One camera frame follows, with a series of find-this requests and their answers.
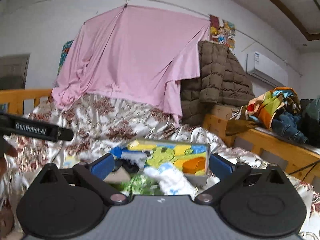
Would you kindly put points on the beige knit sock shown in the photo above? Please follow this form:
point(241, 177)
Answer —
point(117, 177)

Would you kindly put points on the wooden left bed rail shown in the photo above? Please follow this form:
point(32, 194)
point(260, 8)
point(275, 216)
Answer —
point(14, 99)

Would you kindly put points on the green patterned cloth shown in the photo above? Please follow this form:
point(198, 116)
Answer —
point(140, 184)

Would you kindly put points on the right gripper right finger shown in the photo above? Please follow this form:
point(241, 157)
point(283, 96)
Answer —
point(230, 176)

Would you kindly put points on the wooden bed frame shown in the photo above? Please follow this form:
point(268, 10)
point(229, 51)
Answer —
point(302, 160)

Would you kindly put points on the grey box with cartoon picture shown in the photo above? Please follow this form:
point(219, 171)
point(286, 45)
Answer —
point(188, 157)

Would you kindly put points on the brown quilted jacket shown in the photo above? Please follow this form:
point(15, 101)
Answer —
point(222, 80)

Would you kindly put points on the colourful patchwork cloth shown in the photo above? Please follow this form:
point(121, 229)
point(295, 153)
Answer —
point(265, 107)

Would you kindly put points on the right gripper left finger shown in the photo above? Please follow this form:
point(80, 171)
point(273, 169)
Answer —
point(91, 176)

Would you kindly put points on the floral satin bedspread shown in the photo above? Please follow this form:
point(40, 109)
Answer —
point(99, 124)

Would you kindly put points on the colourful left wall poster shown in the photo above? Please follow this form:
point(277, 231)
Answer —
point(65, 50)

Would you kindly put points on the brown printed bag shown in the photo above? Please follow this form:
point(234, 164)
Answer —
point(241, 121)

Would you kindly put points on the pink hanging sheet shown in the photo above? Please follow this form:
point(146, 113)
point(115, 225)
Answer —
point(135, 53)

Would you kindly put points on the black sock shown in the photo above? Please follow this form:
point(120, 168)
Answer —
point(129, 166)

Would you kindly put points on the white blue patterned sock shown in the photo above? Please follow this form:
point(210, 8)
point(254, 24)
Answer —
point(171, 180)

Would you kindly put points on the blue denim garment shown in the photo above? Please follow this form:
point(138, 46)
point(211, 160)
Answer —
point(287, 125)

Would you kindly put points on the white air conditioner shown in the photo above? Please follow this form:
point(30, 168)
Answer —
point(266, 70)

